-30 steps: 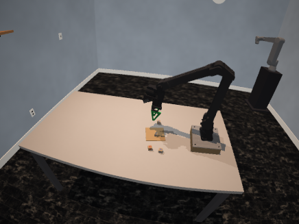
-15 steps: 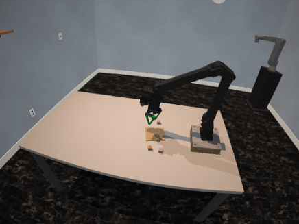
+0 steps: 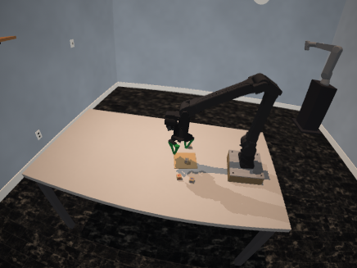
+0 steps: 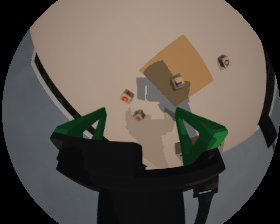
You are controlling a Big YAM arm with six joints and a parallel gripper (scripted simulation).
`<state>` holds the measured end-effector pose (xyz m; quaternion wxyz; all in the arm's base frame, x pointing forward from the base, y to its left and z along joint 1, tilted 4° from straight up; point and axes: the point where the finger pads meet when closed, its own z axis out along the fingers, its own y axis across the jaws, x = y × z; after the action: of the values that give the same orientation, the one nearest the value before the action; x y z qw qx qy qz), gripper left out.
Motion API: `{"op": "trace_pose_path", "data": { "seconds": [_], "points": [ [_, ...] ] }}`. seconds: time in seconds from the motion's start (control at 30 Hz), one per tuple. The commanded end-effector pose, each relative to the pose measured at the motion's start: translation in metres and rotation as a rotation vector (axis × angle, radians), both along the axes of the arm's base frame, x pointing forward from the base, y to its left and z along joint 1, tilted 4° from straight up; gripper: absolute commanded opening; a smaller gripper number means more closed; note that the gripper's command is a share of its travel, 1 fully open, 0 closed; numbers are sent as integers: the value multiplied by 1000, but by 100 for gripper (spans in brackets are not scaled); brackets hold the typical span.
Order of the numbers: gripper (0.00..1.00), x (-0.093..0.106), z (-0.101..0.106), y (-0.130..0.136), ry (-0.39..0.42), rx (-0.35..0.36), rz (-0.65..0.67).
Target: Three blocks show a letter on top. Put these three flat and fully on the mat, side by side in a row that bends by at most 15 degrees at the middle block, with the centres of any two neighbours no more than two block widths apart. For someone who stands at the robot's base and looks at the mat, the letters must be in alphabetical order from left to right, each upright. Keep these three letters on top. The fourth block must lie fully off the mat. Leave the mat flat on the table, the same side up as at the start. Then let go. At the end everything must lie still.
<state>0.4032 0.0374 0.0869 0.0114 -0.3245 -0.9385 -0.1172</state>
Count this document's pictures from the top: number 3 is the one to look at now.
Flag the tan flat mat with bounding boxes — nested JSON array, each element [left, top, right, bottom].
[[174, 152, 197, 169]]

